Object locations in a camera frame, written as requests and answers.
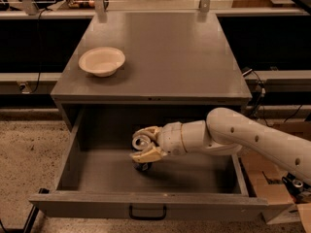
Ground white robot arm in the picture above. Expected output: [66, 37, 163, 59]
[130, 108, 311, 184]

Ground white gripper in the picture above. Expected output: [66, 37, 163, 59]
[130, 122, 187, 163]

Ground black drawer handle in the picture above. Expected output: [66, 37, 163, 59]
[128, 205, 167, 221]

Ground black cable left side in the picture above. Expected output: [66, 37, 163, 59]
[30, 7, 50, 94]

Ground grey metal drawer cabinet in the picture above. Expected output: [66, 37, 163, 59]
[52, 11, 251, 128]

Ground cardboard box with trash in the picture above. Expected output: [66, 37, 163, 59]
[240, 149, 311, 233]

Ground blue pepsi can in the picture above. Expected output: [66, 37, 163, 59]
[132, 136, 152, 172]

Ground black cable right side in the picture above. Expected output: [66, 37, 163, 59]
[241, 67, 305, 128]

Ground black cable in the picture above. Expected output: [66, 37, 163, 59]
[30, 7, 50, 94]
[241, 67, 305, 128]

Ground open grey top drawer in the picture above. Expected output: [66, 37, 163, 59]
[29, 105, 267, 221]

